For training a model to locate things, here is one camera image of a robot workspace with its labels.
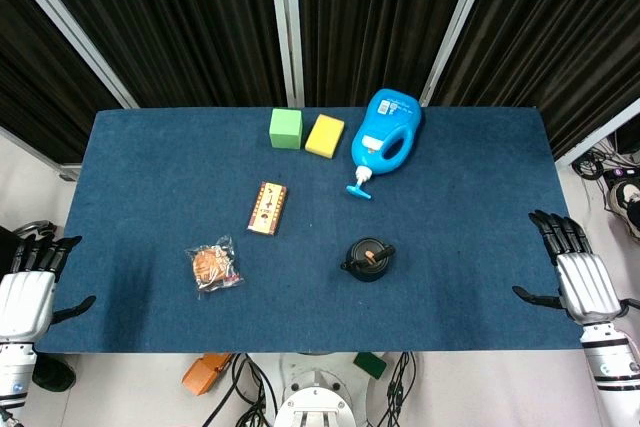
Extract dark green round object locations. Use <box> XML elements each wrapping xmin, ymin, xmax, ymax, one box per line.
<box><xmin>32</xmin><ymin>352</ymin><xmax>77</xmax><ymax>392</ymax></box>

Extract green block on floor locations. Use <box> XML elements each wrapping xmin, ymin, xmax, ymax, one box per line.
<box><xmin>352</xmin><ymin>352</ymin><xmax>389</xmax><ymax>380</ymax></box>

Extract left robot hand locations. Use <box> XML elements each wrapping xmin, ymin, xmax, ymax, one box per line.
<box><xmin>0</xmin><ymin>234</ymin><xmax>97</xmax><ymax>339</ymax></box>

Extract wrapped pastry packet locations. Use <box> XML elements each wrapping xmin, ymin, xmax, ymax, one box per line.
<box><xmin>183</xmin><ymin>234</ymin><xmax>247</xmax><ymax>294</ymax></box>

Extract yellow sponge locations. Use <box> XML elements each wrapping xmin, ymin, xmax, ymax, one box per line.
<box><xmin>304</xmin><ymin>114</ymin><xmax>346</xmax><ymax>159</ymax></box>

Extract black floor cables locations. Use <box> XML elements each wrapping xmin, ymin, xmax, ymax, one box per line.
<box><xmin>202</xmin><ymin>352</ymin><xmax>276</xmax><ymax>427</ymax></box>

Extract black teapot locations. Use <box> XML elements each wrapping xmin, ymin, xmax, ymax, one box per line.
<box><xmin>340</xmin><ymin>238</ymin><xmax>396</xmax><ymax>283</ymax></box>

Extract black cable bundle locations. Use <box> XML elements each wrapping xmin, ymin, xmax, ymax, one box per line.
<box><xmin>372</xmin><ymin>351</ymin><xmax>419</xmax><ymax>427</ymax></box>

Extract red yellow card box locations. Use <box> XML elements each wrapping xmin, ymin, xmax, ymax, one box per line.
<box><xmin>246</xmin><ymin>181</ymin><xmax>289</xmax><ymax>237</ymax></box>

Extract blue detergent bottle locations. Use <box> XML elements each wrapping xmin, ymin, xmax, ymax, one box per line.
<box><xmin>345</xmin><ymin>88</ymin><xmax>426</xmax><ymax>201</ymax></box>

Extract green cube block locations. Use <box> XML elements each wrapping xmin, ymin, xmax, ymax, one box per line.
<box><xmin>268</xmin><ymin>107</ymin><xmax>305</xmax><ymax>151</ymax></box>

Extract black white sneaker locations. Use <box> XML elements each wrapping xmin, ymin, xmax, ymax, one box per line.
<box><xmin>607</xmin><ymin>180</ymin><xmax>640</xmax><ymax>239</ymax></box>

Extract orange device on floor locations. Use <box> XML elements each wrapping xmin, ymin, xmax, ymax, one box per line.
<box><xmin>181</xmin><ymin>352</ymin><xmax>235</xmax><ymax>396</ymax></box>

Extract black curtain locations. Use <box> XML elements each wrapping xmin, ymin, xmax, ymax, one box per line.
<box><xmin>0</xmin><ymin>0</ymin><xmax>640</xmax><ymax>164</ymax></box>

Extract white frame post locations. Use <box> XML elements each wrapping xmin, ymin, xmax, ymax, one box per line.
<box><xmin>419</xmin><ymin>0</ymin><xmax>499</xmax><ymax>107</ymax></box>
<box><xmin>266</xmin><ymin>0</ymin><xmax>306</xmax><ymax>109</ymax></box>
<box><xmin>0</xmin><ymin>0</ymin><xmax>140</xmax><ymax>109</ymax></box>

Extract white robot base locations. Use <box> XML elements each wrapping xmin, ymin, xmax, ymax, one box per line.
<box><xmin>272</xmin><ymin>352</ymin><xmax>369</xmax><ymax>427</ymax></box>

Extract blue table cloth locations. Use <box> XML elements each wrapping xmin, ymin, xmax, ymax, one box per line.
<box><xmin>33</xmin><ymin>105</ymin><xmax>585</xmax><ymax>354</ymax></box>

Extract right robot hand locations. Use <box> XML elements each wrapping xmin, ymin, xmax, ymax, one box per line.
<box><xmin>512</xmin><ymin>209</ymin><xmax>640</xmax><ymax>328</ymax></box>

